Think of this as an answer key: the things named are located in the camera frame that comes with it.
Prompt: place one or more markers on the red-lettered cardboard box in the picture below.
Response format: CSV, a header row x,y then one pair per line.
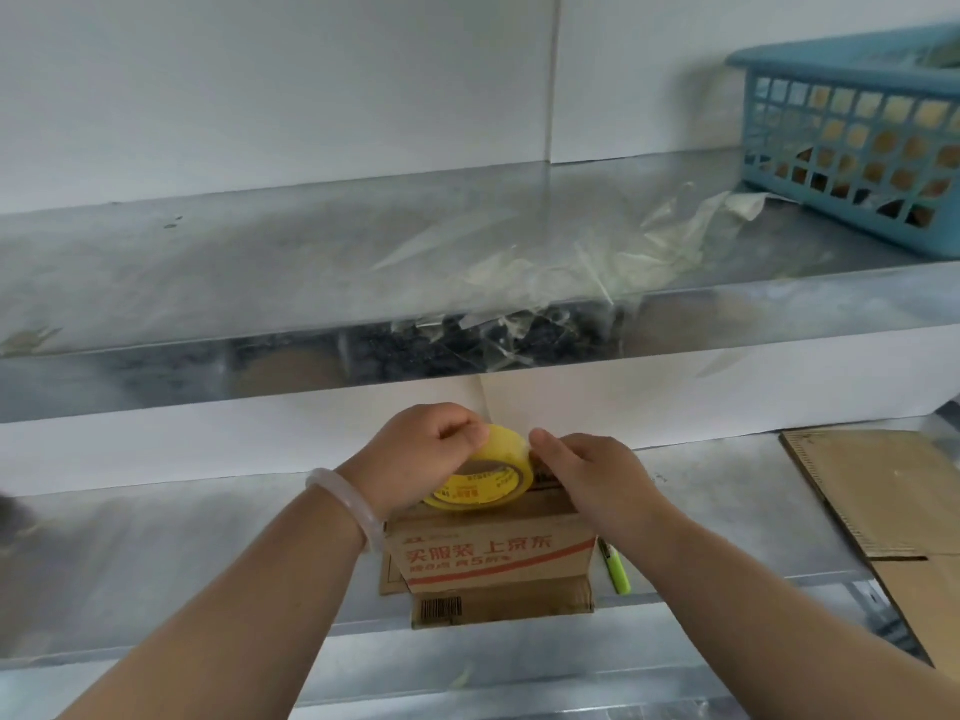
x,y
487,528

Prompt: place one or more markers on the person's left hand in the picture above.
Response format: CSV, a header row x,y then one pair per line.
x,y
405,457

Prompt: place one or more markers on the person's left forearm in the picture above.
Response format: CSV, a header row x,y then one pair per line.
x,y
225,614

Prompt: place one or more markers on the yellow tape roll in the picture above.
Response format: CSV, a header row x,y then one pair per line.
x,y
502,457

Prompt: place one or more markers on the pile of assorted small items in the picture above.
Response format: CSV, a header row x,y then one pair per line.
x,y
885,142

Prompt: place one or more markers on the green utility knife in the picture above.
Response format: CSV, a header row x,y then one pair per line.
x,y
616,573

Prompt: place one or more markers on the blue plastic basket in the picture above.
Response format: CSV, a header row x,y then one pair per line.
x,y
750,59

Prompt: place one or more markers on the person's right forearm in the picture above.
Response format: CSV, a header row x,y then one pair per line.
x,y
787,637

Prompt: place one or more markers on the person's right hand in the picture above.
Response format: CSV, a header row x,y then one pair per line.
x,y
607,487

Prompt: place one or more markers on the small crumpled tape scrap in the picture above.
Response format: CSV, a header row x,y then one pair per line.
x,y
30,341

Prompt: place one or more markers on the pile of clear tape scraps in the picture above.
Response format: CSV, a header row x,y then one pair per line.
x,y
600,269

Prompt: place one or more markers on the plain perforated cardboard box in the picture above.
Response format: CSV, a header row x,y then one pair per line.
x,y
885,479

